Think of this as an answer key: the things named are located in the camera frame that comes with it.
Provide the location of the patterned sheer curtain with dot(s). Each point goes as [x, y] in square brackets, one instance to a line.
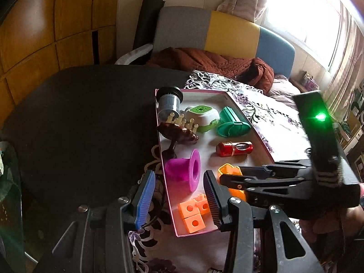
[344, 62]

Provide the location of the black rolled mat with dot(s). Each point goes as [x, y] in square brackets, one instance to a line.
[149, 20]

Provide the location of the purple printed box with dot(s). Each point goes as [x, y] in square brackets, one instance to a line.
[308, 81]

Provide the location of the beige curtain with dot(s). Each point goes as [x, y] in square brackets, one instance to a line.
[241, 2]

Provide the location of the grey yellow blue headboard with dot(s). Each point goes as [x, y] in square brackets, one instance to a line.
[227, 31]

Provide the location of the person's right hand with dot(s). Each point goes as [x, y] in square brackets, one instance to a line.
[327, 226]

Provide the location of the white green plug-in device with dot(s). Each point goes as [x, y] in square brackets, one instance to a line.
[203, 116]

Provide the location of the cluttered storage shelf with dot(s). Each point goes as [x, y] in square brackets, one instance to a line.
[354, 125]

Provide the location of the red shiny cylinder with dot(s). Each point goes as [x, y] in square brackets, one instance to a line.
[234, 148]

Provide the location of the bright window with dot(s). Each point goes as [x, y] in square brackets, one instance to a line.
[307, 20]

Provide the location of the magenta plastic stamp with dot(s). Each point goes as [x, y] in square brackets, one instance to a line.
[182, 172]

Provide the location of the pink shallow cardboard box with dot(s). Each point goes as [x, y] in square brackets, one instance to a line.
[210, 153]

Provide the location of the wooden wardrobe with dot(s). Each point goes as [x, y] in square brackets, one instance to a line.
[42, 34]

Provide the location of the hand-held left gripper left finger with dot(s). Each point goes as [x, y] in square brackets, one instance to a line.
[145, 199]

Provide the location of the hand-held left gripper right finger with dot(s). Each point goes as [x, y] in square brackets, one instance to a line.
[210, 199]

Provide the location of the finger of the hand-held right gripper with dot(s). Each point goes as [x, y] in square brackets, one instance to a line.
[256, 183]
[273, 168]

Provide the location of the rust brown blanket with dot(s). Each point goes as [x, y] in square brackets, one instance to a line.
[216, 65]

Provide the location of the orange star cutter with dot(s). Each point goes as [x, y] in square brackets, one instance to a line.
[226, 170]

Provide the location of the green plastic stamp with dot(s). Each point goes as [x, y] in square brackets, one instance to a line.
[233, 123]

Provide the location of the white curved armrest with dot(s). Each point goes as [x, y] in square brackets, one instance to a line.
[133, 55]

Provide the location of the white floral embroidered tablecloth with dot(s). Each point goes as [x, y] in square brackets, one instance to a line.
[284, 136]

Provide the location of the pinkish grey duvet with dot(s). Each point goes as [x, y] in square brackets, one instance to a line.
[281, 88]

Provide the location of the grey canister black cap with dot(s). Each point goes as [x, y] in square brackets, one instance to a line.
[167, 102]

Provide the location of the orange building block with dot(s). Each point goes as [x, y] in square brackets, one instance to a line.
[190, 213]

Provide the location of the wooden bedside table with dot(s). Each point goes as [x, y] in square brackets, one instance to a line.
[297, 86]

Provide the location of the brown wooden massage brush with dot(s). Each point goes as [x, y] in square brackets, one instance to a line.
[176, 130]

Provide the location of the glass side table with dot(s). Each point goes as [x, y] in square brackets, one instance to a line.
[11, 224]

